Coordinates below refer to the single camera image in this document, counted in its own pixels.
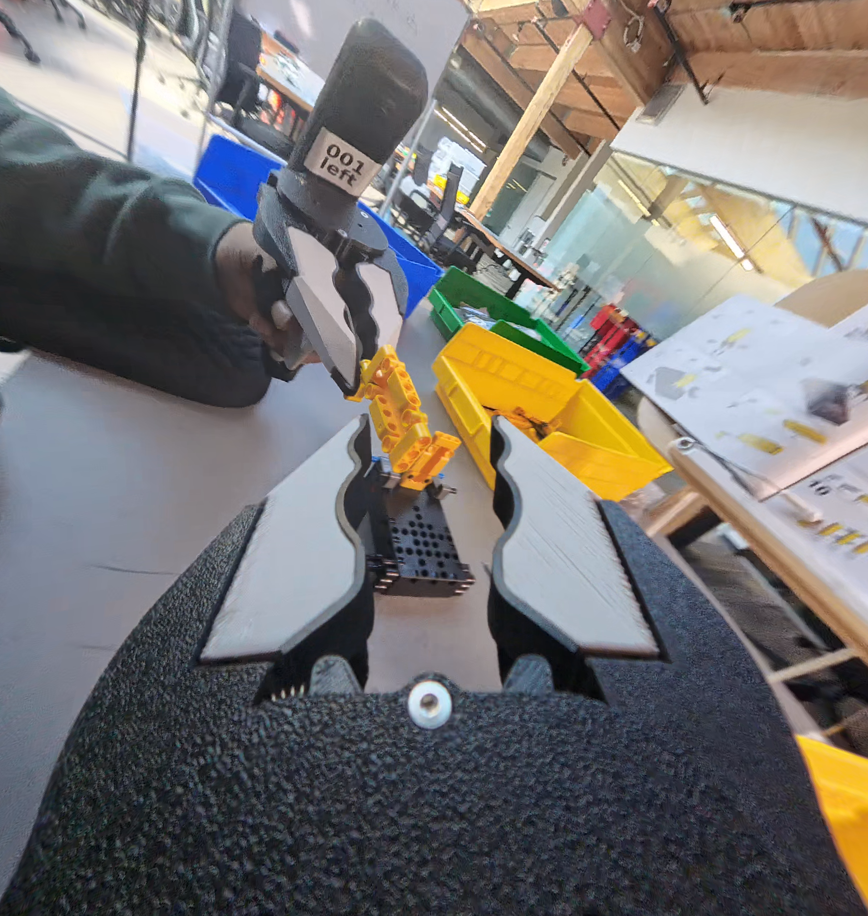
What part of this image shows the black chair base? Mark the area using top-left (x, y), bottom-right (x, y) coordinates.
top-left (0, 0), bottom-right (42, 65)

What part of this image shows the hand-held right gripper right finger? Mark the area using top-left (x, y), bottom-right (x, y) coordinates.
top-left (487, 415), bottom-right (662, 659)

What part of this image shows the black office chair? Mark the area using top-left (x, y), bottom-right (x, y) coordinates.
top-left (215, 10), bottom-right (295, 155)
top-left (394, 163), bottom-right (471, 266)

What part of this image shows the person's left hand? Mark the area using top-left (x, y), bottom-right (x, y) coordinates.
top-left (214, 222), bottom-right (322, 367)

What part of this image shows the yellow storage bin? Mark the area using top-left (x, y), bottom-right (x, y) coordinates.
top-left (797, 736), bottom-right (868, 916)
top-left (431, 322), bottom-right (672, 502)

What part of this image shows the instruction booklet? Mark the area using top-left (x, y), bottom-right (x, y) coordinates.
top-left (620, 290), bottom-right (868, 624)

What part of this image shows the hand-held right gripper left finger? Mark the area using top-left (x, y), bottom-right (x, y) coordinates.
top-left (199, 414), bottom-right (376, 666)

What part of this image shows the black stand pole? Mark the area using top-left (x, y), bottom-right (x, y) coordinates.
top-left (125, 0), bottom-right (153, 164)

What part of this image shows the blue storage bin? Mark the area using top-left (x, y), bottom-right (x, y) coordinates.
top-left (194, 134), bottom-right (443, 319)

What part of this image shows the yellow lego beam piece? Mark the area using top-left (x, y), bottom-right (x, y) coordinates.
top-left (346, 345), bottom-right (432, 460)

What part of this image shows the wooden support post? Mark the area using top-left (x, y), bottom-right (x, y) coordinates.
top-left (468, 21), bottom-right (607, 223)

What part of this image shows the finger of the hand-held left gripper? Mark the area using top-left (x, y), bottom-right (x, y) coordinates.
top-left (283, 228), bottom-right (381, 398)
top-left (362, 249), bottom-right (412, 364)

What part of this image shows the red and blue crate stack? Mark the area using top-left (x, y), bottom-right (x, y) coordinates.
top-left (584, 304), bottom-right (653, 402)

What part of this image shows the grey metal pole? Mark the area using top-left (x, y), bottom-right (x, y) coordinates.
top-left (378, 100), bottom-right (438, 219)

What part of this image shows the person's left forearm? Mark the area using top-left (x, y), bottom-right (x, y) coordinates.
top-left (0, 64), bottom-right (273, 410)

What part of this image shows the yellow lego block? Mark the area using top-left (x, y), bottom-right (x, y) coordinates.
top-left (387, 422), bottom-right (463, 492)

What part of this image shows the black lego base frame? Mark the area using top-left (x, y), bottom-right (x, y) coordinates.
top-left (362, 458), bottom-right (476, 598)

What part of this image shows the wooden book stand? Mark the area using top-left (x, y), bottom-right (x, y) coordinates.
top-left (638, 268), bottom-right (868, 688)

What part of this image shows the office desk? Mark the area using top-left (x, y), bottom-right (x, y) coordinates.
top-left (451, 208), bottom-right (556, 298)
top-left (257, 32), bottom-right (327, 119)

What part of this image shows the green storage bin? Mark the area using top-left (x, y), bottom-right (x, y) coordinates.
top-left (428, 266), bottom-right (591, 376)

